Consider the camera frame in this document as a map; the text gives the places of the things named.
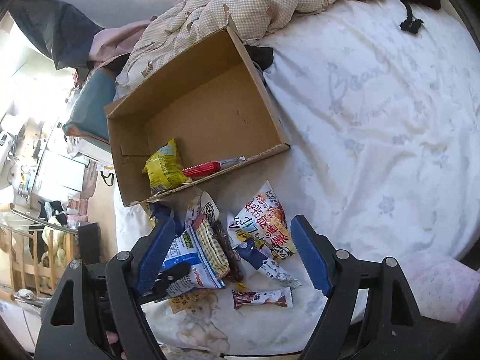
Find blue white snack bag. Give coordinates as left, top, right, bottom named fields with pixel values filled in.
left=161, top=228, right=225, bottom=298

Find wafer biscuit packet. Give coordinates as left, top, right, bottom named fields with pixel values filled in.
left=193, top=214, right=230, bottom=280

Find blue yellow snack bag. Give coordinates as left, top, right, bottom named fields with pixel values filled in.
left=149, top=202, right=184, bottom=236

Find dark chocolate wafer packet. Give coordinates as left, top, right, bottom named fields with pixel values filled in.
left=211, top=219, right=244, bottom=282

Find large white red snack bag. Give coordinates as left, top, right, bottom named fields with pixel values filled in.
left=227, top=180, right=297, bottom=260

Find red sausage stick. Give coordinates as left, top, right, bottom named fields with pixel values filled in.
left=182, top=156, right=246, bottom=179

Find person's right hand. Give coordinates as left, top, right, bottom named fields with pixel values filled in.
left=106, top=331, right=127, bottom=360

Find orange biscuit packet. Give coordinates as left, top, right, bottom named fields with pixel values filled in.
left=168, top=289, right=210, bottom=314

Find brown white candy bar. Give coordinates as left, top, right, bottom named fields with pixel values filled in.
left=232, top=287, right=294, bottom=310

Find black white cartoon packet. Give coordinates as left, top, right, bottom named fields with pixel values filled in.
left=185, top=191, right=221, bottom=228

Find dark blue white packet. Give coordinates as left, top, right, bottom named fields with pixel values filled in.
left=235, top=243, right=302, bottom=289

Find white bedside cabinet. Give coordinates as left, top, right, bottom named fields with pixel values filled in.
left=32, top=150, right=86, bottom=202

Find white printed bed sheet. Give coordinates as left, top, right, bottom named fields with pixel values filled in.
left=201, top=0, right=479, bottom=321

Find pink cloth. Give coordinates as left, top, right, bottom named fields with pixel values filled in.
left=88, top=19, right=152, bottom=70

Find dark blue jacket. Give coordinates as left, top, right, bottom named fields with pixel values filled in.
left=9, top=0, right=103, bottom=70

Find checkered beige quilt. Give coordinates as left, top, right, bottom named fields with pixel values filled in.
left=115, top=0, right=336, bottom=98

